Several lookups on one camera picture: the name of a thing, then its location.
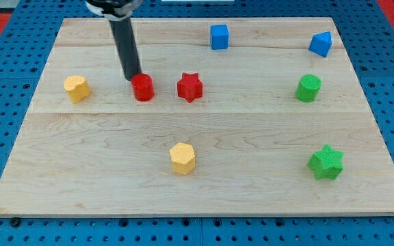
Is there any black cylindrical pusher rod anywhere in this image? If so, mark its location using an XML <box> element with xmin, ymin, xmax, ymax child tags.
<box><xmin>109</xmin><ymin>18</ymin><xmax>142</xmax><ymax>81</ymax></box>

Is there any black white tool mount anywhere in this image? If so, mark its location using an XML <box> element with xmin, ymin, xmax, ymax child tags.
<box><xmin>85</xmin><ymin>0</ymin><xmax>143</xmax><ymax>18</ymax></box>

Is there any red cylinder block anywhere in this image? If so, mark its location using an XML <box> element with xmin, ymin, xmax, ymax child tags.
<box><xmin>131</xmin><ymin>73</ymin><xmax>154</xmax><ymax>101</ymax></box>

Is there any red star block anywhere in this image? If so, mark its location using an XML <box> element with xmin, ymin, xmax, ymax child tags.
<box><xmin>177</xmin><ymin>72</ymin><xmax>203</xmax><ymax>103</ymax></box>

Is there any green star block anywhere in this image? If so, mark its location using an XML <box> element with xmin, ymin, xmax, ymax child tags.
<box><xmin>307</xmin><ymin>144</ymin><xmax>344</xmax><ymax>180</ymax></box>

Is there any yellow heart block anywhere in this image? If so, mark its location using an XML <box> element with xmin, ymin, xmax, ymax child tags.
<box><xmin>64</xmin><ymin>75</ymin><xmax>92</xmax><ymax>103</ymax></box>

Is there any blue cube block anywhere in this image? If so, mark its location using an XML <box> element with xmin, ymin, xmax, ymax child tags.
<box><xmin>210</xmin><ymin>25</ymin><xmax>229</xmax><ymax>50</ymax></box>

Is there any light wooden board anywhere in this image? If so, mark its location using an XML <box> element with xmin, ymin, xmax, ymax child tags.
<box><xmin>0</xmin><ymin>17</ymin><xmax>394</xmax><ymax>218</ymax></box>

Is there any yellow hexagon block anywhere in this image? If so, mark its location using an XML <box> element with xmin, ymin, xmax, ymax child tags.
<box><xmin>170</xmin><ymin>142</ymin><xmax>196</xmax><ymax>175</ymax></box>

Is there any green cylinder block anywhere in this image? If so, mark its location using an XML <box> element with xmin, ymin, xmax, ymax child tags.
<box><xmin>295</xmin><ymin>74</ymin><xmax>322</xmax><ymax>103</ymax></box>

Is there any blue pentagon block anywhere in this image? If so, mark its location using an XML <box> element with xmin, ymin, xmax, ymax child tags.
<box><xmin>308</xmin><ymin>31</ymin><xmax>332</xmax><ymax>57</ymax></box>

